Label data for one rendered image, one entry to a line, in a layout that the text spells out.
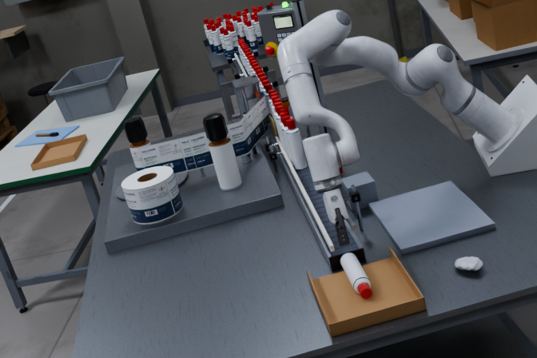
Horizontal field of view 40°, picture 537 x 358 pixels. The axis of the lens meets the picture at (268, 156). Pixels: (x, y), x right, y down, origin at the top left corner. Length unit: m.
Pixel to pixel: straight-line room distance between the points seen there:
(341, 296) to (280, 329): 0.20
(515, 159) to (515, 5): 1.74
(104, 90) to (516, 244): 3.12
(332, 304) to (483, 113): 0.92
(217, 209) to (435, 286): 0.96
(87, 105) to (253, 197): 2.27
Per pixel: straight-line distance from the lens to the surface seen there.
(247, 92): 3.30
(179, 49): 7.40
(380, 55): 2.48
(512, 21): 4.29
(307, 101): 2.22
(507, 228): 2.35
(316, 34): 2.34
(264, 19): 2.93
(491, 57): 4.24
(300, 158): 2.87
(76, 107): 4.85
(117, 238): 2.77
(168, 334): 2.20
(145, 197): 2.75
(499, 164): 2.67
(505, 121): 2.68
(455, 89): 2.59
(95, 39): 7.57
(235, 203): 2.75
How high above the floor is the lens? 1.98
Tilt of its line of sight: 21 degrees down
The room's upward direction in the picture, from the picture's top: 14 degrees counter-clockwise
